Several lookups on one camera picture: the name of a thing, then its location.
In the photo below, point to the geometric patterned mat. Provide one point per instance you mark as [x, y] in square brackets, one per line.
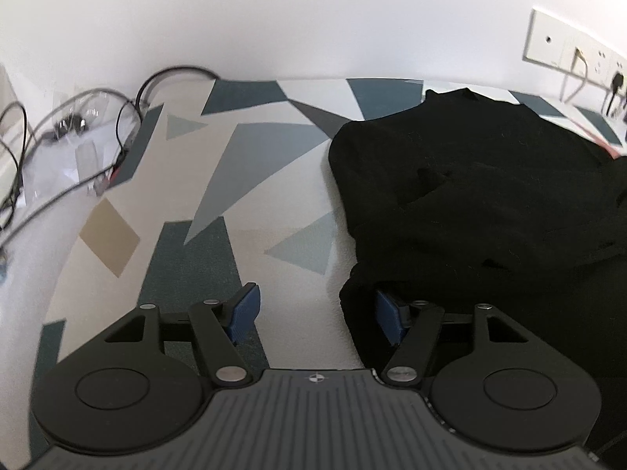
[274, 156]

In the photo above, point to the clear plastic bag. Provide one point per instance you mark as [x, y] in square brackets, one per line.
[73, 156]

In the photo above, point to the black sweater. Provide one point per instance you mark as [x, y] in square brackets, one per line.
[465, 181]

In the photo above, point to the black plug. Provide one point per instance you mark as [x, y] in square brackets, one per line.
[618, 83]

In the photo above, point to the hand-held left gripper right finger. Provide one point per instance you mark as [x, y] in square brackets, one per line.
[389, 316]

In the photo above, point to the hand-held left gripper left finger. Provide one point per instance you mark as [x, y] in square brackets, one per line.
[243, 312]

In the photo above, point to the white wall socket panel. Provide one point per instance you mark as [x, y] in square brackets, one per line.
[543, 39]

